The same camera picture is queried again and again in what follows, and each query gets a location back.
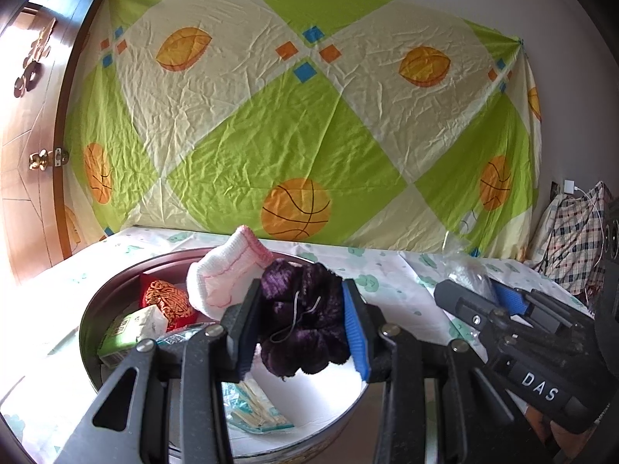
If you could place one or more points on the dark wall socket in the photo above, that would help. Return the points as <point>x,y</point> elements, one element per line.
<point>556,189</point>

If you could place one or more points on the white pink-edged cloth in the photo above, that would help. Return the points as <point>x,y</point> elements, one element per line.
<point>217,275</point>

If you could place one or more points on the cotton swab packet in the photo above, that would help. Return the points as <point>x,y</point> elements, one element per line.
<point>256,411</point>

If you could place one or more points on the green basketball print wall sheet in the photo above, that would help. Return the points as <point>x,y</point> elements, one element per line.
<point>290,130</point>

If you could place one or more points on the purple fluffy scrunchie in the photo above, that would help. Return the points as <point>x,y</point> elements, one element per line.
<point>304,309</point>

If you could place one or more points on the wooden door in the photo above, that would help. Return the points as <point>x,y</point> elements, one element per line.
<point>34,193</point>

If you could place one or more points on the green packet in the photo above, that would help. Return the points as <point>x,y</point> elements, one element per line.
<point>130,333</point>

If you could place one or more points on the clear plastic bag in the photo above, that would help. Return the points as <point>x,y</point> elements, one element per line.
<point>466,270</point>

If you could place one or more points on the round metal cookie tin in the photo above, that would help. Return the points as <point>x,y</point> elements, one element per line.
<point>319,406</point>

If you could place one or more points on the white wall charger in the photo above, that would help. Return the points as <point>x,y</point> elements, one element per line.
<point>569,187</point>

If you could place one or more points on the plaid cloth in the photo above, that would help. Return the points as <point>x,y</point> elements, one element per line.
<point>570,246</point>

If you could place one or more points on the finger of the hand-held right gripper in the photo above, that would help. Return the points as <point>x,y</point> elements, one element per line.
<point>464,304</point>
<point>510,297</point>

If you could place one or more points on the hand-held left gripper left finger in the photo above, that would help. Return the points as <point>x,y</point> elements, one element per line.
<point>244,328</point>

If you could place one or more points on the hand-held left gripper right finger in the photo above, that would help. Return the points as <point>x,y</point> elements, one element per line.
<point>355,328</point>

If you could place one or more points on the cloud print tablecloth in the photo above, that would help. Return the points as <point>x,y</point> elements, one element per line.
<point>406,270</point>

